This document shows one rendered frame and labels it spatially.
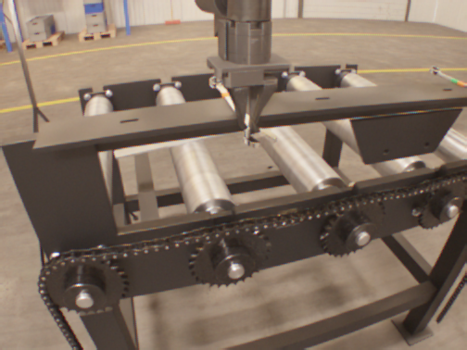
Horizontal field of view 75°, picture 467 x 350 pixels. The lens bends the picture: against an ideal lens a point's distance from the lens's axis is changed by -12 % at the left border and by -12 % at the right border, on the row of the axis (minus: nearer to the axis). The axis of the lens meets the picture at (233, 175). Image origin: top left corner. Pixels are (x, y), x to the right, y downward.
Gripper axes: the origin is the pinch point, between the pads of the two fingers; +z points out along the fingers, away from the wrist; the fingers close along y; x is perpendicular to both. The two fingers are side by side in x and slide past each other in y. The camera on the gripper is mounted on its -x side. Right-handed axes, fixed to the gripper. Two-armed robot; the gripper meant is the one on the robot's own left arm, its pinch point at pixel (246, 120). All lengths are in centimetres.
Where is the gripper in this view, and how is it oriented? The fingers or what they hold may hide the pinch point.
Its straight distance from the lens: 50.5
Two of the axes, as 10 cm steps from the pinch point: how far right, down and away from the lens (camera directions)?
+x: 2.9, 5.3, -8.0
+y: -9.6, 1.6, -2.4
